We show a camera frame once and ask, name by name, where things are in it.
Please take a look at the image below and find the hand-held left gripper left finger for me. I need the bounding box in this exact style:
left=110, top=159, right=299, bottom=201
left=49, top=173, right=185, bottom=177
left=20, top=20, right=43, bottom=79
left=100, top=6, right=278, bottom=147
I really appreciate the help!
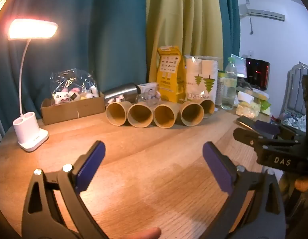
left=21, top=140, right=109, bottom=239

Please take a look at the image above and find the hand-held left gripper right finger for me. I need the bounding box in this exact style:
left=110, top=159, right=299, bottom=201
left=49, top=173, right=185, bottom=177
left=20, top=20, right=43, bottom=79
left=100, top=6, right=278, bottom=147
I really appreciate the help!
left=202, top=141, right=286, bottom=239

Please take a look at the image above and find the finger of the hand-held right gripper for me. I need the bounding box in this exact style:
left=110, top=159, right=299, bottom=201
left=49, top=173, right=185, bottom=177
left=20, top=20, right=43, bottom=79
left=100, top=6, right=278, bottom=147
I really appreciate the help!
left=235, top=116, right=302, bottom=141
left=233, top=128, right=304, bottom=152

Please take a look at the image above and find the brown paper cup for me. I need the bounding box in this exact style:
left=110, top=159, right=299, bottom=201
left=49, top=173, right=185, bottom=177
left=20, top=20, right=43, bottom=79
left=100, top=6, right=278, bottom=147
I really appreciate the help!
left=180, top=101, right=205, bottom=126
left=200, top=99, right=216, bottom=118
left=127, top=102, right=154, bottom=128
left=153, top=104, right=180, bottom=129
left=106, top=101, right=133, bottom=126

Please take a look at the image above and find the person's right hand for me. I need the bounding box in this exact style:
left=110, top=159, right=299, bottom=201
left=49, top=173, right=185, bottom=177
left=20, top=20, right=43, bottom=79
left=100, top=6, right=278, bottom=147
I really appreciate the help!
left=294, top=174, right=308, bottom=193

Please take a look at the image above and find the person's left hand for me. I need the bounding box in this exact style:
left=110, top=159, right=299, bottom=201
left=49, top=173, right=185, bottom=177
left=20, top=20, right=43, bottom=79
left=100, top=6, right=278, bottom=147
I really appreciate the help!
left=129, top=227, right=162, bottom=239

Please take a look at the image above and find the green packet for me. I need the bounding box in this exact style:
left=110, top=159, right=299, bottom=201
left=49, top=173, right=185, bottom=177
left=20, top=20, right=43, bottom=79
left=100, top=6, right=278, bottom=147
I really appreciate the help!
left=257, top=92, right=272, bottom=115

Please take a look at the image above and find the patterned cloth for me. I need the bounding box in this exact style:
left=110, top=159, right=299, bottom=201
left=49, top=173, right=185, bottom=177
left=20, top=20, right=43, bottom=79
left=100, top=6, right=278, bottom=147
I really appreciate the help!
left=280, top=113, right=307, bottom=133

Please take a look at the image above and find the clear bag of snacks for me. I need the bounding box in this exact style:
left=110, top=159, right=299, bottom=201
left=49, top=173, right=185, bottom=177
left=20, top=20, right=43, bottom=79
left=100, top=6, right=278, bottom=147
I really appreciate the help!
left=236, top=91, right=261, bottom=120

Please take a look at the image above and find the grey chair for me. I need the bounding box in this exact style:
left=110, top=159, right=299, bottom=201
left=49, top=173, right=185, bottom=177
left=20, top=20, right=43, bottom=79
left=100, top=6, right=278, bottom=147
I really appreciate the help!
left=278, top=61, right=308, bottom=126

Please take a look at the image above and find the clear plastic water bottle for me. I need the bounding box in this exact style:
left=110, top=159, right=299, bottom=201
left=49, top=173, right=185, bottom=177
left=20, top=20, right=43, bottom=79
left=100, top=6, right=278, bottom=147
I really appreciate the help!
left=221, top=57, right=238, bottom=110

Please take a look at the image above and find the green label bottle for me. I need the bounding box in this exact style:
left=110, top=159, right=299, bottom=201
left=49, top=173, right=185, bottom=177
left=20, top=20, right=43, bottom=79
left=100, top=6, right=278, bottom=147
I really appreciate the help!
left=216, top=70, right=225, bottom=106

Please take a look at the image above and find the black computer case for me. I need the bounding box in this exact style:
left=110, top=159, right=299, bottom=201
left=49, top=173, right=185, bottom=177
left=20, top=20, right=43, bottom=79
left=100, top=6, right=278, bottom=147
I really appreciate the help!
left=245, top=58, right=270, bottom=91

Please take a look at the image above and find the brown cardboard box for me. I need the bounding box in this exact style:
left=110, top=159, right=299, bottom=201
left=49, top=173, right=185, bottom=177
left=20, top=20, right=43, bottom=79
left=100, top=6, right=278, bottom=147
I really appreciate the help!
left=40, top=92, right=106, bottom=125

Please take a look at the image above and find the white desk lamp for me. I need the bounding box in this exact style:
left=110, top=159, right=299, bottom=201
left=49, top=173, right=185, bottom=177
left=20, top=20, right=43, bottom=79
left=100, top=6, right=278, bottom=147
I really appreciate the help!
left=7, top=19, right=58, bottom=152

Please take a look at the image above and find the computer monitor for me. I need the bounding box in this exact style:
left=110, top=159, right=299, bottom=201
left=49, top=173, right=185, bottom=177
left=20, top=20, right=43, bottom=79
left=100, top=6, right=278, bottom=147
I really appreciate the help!
left=230, top=53, right=247, bottom=78

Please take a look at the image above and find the pack of white paper cups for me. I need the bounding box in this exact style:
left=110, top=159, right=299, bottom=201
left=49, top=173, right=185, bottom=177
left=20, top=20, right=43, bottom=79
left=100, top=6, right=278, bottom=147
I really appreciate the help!
left=185, top=54, right=218, bottom=105

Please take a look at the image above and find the clear bag of plush toys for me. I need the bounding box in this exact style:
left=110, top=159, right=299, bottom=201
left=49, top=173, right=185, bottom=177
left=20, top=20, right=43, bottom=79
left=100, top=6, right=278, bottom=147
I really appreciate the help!
left=50, top=68, right=99, bottom=104

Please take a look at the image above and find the stainless steel bottle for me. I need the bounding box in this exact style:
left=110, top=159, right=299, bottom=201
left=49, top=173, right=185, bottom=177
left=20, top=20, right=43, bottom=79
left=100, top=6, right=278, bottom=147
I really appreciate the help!
left=103, top=83, right=142, bottom=104

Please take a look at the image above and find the small clear plastic toy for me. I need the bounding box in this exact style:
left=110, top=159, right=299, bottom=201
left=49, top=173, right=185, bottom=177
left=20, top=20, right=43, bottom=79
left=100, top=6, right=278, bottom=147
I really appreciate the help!
left=135, top=91, right=162, bottom=105

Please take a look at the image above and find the small white box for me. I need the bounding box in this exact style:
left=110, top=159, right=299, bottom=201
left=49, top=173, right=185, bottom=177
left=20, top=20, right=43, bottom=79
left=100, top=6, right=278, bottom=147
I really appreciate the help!
left=137, top=83, right=159, bottom=96

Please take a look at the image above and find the yellow paper bag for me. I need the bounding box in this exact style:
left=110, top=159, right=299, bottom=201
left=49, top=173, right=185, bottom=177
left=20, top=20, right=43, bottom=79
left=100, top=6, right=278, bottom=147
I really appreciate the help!
left=156, top=45, right=187, bottom=104

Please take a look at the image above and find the white air conditioner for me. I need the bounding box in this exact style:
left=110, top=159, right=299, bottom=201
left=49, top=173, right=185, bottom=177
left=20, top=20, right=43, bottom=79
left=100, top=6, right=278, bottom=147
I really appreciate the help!
left=239, top=2, right=286, bottom=22

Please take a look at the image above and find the narrow teal curtain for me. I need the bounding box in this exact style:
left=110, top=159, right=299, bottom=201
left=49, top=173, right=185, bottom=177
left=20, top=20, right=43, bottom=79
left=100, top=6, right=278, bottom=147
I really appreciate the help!
left=215, top=0, right=241, bottom=70

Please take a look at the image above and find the yellow curtain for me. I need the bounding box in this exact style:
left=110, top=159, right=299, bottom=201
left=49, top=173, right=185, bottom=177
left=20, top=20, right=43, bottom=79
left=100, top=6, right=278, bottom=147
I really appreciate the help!
left=146, top=0, right=224, bottom=82

